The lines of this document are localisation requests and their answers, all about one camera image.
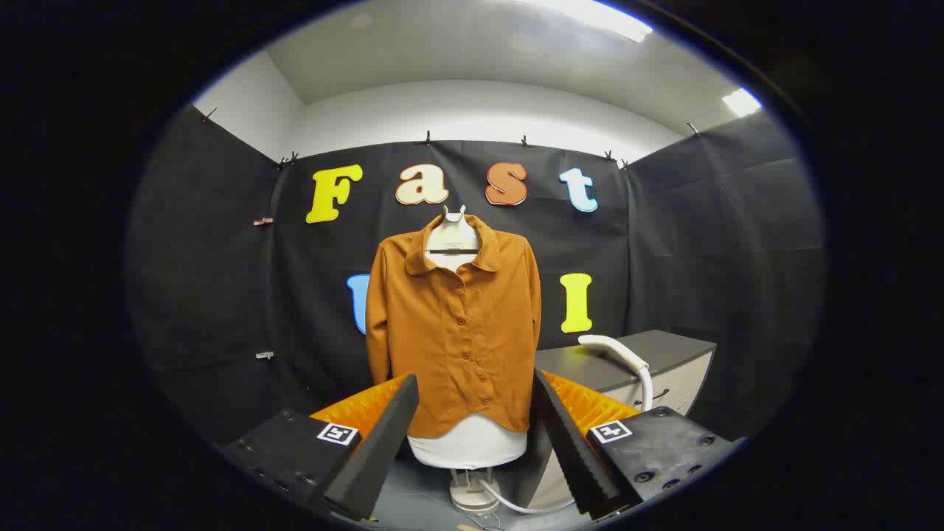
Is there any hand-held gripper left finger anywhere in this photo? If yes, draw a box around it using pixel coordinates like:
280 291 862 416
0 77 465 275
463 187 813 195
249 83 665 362
218 373 420 521

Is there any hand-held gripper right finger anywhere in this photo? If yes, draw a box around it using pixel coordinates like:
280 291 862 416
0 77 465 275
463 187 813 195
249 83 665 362
532 369 742 521

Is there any white garment steamer head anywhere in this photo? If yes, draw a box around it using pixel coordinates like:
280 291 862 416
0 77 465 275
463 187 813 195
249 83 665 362
577 333 651 373

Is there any brown button-up shirt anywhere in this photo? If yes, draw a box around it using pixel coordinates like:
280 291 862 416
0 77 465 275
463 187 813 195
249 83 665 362
365 213 542 439

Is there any white clothes hanger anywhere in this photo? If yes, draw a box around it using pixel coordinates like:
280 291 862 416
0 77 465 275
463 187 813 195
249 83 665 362
426 205 482 272

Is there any white mannequin torso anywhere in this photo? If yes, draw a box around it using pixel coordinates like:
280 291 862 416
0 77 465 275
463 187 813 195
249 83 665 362
407 412 529 516

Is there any grey cabinet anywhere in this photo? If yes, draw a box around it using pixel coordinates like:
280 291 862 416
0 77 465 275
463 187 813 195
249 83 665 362
525 329 718 511

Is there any black backdrop cloth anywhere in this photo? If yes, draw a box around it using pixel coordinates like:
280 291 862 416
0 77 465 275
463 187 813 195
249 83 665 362
125 105 825 451

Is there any small ceiling light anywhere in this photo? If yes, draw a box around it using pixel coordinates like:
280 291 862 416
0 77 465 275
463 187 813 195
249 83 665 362
721 88 763 118

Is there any long ceiling light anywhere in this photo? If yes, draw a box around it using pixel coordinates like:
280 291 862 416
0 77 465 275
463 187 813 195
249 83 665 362
516 0 654 44

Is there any white steamer hose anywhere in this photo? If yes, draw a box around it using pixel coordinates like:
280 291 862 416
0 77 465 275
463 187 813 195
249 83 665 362
478 367 656 515

